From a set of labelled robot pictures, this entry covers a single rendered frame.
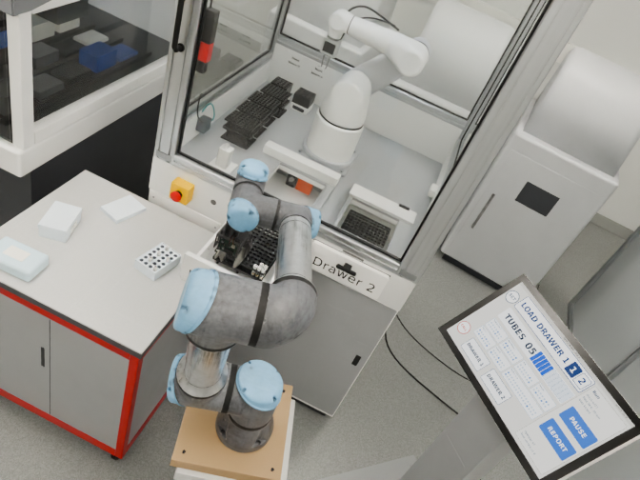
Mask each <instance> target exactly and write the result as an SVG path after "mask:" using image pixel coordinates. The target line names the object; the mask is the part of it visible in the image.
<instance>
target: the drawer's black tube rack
mask: <svg viewBox="0 0 640 480"><path fill-rule="evenodd" d="M257 228H258V229H257ZM265 231H266V232H265ZM251 232H252V235H251V238H253V239H252V248H251V250H250V252H249V253H248V255H247V256H246V257H245V258H244V260H245V261H247V262H249V263H251V264H253V265H254V264H256V265H257V267H259V266H260V263H263V264H264V266H265V265H267V266H268V268H267V269H266V273H265V276H266V275H267V273H268V272H269V270H270V268H271V267H272V265H273V264H274V262H275V261H276V255H277V246H278V238H276V237H278V236H279V235H278V234H279V231H277V230H272V231H271V230H270V229H268V230H267V229H266V228H261V227H257V226H256V227H255V229H253V230H251ZM275 232H276V233H275ZM269 233H270V234H269ZM273 235H274V236H273ZM215 254H216V253H215ZM215 254H214V255H213V256H212V259H214V256H215ZM214 260H216V263H217V264H218V263H219V262H220V263H222V264H224V265H226V266H228V267H230V268H232V269H233V267H232V266H233V262H234V261H232V260H230V259H229V258H227V257H225V259H224V261H223V262H221V261H220V258H219V256H218V257H217V258H216V259H214ZM234 270H236V273H239V272H241V273H243V274H245V275H247V276H248V277H250V278H252V279H254V280H258V281H263V279H264V278H265V276H263V278H262V279H259V276H260V274H259V276H258V277H255V274H256V273H255V274H254V275H251V272H252V270H250V269H248V268H246V267H244V266H242V265H239V266H238V267H236V268H235V269H234Z"/></svg>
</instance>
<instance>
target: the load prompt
mask: <svg viewBox="0 0 640 480"><path fill-rule="evenodd" d="M513 306H514V307H515V308H516V310H517V311H518V312H519V314H520V315H521V316H522V318H523V319H524V320H525V322H526V323H527V324H528V326H529V327H530V329H531V330H532V331H533V333H534V334H535V335H536V337H537V338H538V339H539V341H540V342H541V344H542V345H543V346H544V348H545V349H546V350H547V352H548V353H549V354H550V356H551V357H552V359H553V360H554V361H555V363H556V364H557V365H558V367H559V368H560V369H561V371H562V372H564V374H565V375H566V376H567V378H568V379H569V381H570V382H571V384H572V385H573V386H574V388H575V389H576V390H577V392H578V393H580V392H582V391H583V390H586V389H588V388H589V387H591V386H593V385H595V384H596V382H595V381H594V380H593V378H592V377H591V376H590V374H589V373H588V372H587V370H586V369H585V368H584V367H583V365H582V364H581V363H580V361H579V360H578V359H577V358H576V356H575V355H574V354H573V352H572V351H571V350H570V348H569V347H568V346H567V344H566V343H565V342H564V341H563V339H562V338H561V337H560V335H559V334H558V333H557V332H556V330H555V329H554V328H553V326H552V325H551V324H550V322H549V321H548V320H547V318H546V317H545V316H544V315H543V313H542V312H541V311H540V309H538V308H537V307H536V305H535V304H534V303H533V301H532V300H531V299H530V297H529V296H528V297H526V298H524V299H523V300H521V301H520V302H518V303H516V304H515V305H513Z"/></svg>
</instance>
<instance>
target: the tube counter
mask: <svg viewBox="0 0 640 480"><path fill-rule="evenodd" d="M520 348H521V349H522V351H523V352H524V353H525V354H526V355H527V357H528V358H529V360H530V361H531V363H532V364H533V366H534V367H535V369H536V370H537V371H538V373H539V374H540V376H541V377H542V378H543V380H544V381H545V383H546V384H547V385H548V387H549V388H550V390H551V392H552V393H553V394H554V396H555V397H556V399H557V400H558V401H559V403H560V404H562V403H564V402H566V401H567V400H569V399H571V398H572V397H573V396H575V394H574V393H573V392H572V390H571V389H570V387H569V386H568V385H567V383H566V382H565V381H564V379H563V378H562V376H561V375H560V374H559V372H558V371H557V370H556V368H555V367H554V366H553V364H552V363H551V362H550V360H549V358H548V357H547V356H546V354H545V353H544V352H543V351H542V350H541V349H540V347H539V346H538V345H537V343H536V342H535V340H534V339H531V340H530V341H529V342H528V343H526V344H524V345H523V346H521V347H520Z"/></svg>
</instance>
